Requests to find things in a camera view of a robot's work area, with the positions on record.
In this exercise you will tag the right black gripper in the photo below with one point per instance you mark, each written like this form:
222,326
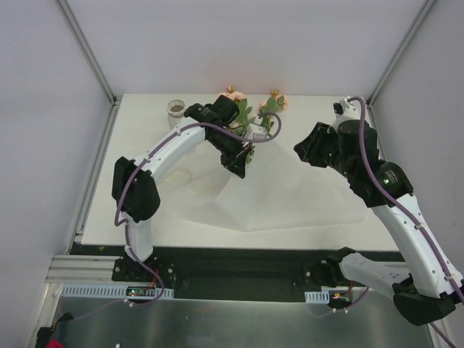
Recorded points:
314,146

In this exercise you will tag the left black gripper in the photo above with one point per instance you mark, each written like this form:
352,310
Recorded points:
235,158

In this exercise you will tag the pink rose stem top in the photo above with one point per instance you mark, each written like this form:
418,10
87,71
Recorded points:
241,102

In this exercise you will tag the pink rose stem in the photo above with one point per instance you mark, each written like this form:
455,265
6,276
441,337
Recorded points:
241,102
268,111

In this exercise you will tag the white wrapping paper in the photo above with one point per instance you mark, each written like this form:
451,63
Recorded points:
277,192

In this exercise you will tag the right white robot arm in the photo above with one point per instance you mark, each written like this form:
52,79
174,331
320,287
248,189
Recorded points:
422,294

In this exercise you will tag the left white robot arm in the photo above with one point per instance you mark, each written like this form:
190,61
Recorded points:
134,183

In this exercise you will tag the white ribbed ceramic vase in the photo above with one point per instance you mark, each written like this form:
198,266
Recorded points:
175,111

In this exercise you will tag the red black object corner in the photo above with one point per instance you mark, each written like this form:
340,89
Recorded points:
44,336

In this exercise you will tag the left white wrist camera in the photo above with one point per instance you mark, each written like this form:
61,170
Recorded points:
256,133

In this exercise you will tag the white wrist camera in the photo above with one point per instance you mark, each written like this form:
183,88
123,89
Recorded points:
344,111
256,133

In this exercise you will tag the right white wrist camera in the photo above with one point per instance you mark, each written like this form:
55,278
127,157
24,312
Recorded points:
344,111

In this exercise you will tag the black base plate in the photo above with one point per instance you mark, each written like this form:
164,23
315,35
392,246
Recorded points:
257,275

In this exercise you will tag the left aluminium frame post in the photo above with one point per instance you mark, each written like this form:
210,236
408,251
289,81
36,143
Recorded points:
85,49

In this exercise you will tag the aluminium frame post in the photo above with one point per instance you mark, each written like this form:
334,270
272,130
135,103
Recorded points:
415,26
85,49

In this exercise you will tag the right white cable duct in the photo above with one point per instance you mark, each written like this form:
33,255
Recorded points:
317,297

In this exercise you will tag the white cable duct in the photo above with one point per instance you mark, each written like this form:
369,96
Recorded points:
104,291
317,297

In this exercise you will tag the right aluminium frame post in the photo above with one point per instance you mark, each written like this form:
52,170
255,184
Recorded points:
415,26

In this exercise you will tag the left white cable duct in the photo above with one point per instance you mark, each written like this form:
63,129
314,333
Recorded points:
104,291

